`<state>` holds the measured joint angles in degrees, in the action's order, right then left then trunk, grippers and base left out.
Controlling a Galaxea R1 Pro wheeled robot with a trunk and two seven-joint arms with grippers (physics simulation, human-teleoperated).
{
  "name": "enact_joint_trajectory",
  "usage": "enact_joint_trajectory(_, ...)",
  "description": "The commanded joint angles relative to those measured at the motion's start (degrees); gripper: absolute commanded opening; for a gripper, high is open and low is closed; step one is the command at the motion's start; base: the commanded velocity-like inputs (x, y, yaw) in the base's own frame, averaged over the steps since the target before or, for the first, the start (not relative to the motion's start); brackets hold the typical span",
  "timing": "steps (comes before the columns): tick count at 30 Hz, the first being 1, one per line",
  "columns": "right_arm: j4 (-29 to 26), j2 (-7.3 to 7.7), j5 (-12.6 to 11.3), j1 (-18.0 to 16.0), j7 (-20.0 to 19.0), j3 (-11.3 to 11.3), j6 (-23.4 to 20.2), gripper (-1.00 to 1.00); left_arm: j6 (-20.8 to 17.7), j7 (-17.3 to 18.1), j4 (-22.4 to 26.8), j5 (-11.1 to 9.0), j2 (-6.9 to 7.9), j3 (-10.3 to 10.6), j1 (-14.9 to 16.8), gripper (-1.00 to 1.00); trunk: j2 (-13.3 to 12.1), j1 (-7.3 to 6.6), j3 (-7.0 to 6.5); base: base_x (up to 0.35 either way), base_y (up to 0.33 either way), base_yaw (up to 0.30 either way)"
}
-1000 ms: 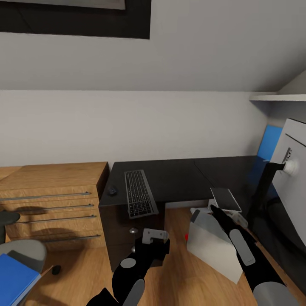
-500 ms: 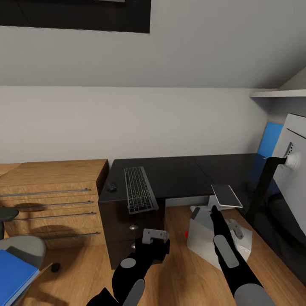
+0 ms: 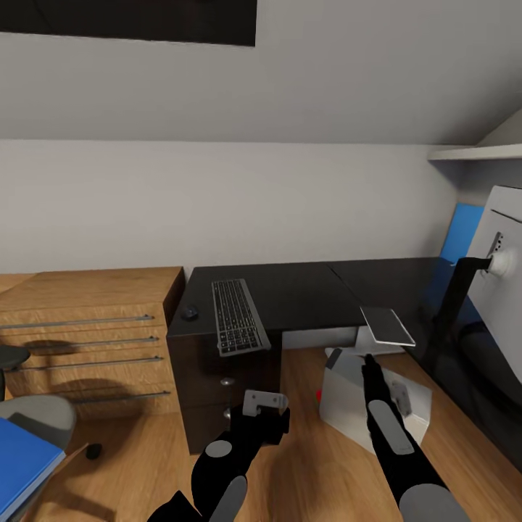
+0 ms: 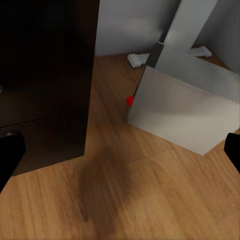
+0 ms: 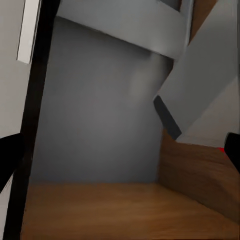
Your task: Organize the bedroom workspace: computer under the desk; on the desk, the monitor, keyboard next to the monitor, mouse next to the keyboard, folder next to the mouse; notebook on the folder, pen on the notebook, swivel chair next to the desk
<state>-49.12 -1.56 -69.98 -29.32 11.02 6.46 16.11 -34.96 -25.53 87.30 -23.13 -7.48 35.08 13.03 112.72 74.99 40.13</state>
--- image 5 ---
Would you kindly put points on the desk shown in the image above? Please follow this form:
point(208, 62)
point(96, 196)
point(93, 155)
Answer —
point(150, 24)

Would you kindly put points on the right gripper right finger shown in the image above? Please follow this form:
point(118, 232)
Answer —
point(232, 149)

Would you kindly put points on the desktop computer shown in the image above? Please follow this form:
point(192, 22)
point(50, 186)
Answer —
point(199, 102)

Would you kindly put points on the cabinet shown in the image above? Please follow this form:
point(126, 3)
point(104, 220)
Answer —
point(119, 211)

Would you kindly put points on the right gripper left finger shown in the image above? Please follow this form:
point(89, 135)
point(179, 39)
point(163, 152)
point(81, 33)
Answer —
point(12, 149)

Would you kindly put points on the notebook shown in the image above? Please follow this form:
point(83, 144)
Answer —
point(28, 30)

